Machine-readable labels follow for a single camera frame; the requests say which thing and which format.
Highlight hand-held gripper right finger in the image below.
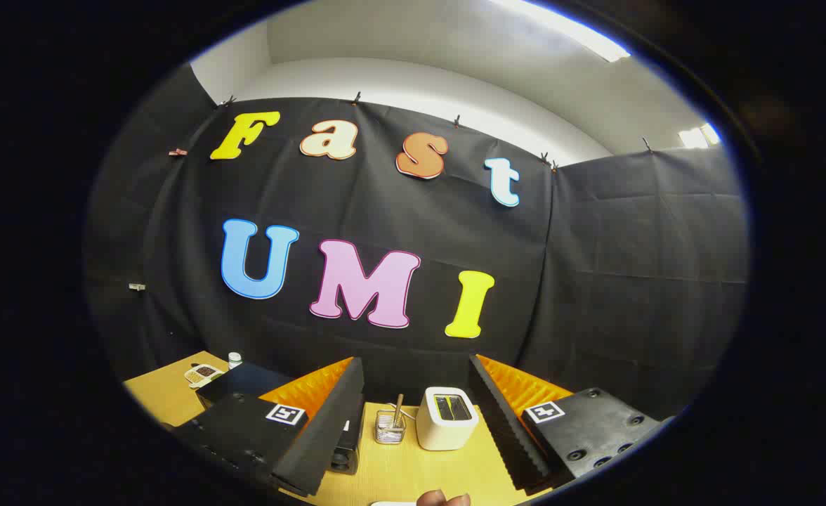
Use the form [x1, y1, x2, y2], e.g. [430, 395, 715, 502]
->
[468, 353, 675, 493]

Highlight clear glass holder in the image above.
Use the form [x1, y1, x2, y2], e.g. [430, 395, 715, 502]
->
[374, 409, 407, 446]

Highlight black toaster oven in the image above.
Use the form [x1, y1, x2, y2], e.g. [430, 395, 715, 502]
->
[195, 362, 366, 476]

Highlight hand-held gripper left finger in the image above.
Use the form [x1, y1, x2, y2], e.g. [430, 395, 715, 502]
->
[173, 356, 366, 498]

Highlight small ceiling light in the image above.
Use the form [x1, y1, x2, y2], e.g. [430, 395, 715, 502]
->
[678, 122, 722, 150]

